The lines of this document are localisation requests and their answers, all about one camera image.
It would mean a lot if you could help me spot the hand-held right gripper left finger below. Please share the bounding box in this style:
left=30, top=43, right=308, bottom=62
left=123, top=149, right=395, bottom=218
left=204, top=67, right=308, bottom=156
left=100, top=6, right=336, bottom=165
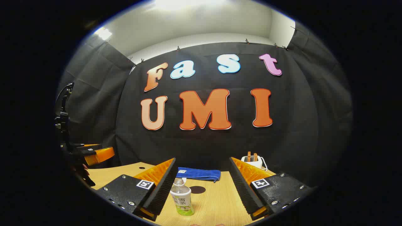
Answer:
left=94, top=158, right=179, bottom=222

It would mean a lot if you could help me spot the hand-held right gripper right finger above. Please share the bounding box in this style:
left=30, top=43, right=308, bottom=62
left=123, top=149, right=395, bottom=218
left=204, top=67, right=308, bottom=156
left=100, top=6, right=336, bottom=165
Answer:
left=229, top=157, right=314, bottom=221

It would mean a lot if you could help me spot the clear plastic water bottle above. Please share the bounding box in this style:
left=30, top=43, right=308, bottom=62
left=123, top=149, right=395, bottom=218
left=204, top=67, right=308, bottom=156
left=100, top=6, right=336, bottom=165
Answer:
left=170, top=178, right=195, bottom=216

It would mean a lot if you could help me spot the white toaster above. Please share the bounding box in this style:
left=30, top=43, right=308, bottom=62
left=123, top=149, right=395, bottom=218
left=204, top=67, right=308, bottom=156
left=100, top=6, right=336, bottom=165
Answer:
left=241, top=155, right=263, bottom=169

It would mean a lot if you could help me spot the blue folded towel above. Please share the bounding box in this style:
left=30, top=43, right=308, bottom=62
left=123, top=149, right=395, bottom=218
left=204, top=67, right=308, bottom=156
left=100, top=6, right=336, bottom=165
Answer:
left=176, top=167, right=221, bottom=183

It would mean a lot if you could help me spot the black backdrop cloth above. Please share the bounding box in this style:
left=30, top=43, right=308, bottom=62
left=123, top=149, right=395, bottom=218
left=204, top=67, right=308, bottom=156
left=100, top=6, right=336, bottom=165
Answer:
left=58, top=22, right=354, bottom=189

